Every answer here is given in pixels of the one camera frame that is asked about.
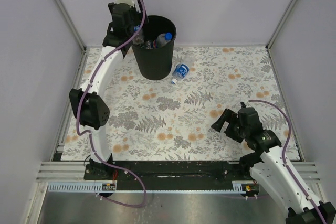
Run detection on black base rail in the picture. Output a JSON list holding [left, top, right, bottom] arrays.
[[83, 161, 256, 191]]

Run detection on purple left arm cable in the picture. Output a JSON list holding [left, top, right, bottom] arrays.
[[76, 0, 148, 208]]

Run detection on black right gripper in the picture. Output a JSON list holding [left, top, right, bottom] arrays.
[[210, 109, 249, 143]]

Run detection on Pepsi bottle blue cap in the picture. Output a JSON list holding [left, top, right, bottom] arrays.
[[152, 33, 173, 49]]

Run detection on black plastic bin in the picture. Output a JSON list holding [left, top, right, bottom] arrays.
[[132, 15, 177, 80]]

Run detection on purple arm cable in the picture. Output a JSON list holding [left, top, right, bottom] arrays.
[[248, 100, 328, 224], [76, 0, 148, 208]]

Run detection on blue label bottle white cap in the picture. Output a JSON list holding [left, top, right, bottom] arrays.
[[171, 55, 196, 84]]

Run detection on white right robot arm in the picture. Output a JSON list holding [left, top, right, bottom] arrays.
[[211, 105, 335, 223]]

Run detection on clear bottle red cap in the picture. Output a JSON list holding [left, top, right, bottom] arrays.
[[142, 40, 153, 49]]

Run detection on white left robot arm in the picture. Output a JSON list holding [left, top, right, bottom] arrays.
[[69, 3, 146, 179]]

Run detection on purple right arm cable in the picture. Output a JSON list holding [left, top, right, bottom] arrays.
[[248, 100, 328, 224]]

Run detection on white slotted cable duct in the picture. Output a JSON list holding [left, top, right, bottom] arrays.
[[48, 182, 117, 193]]

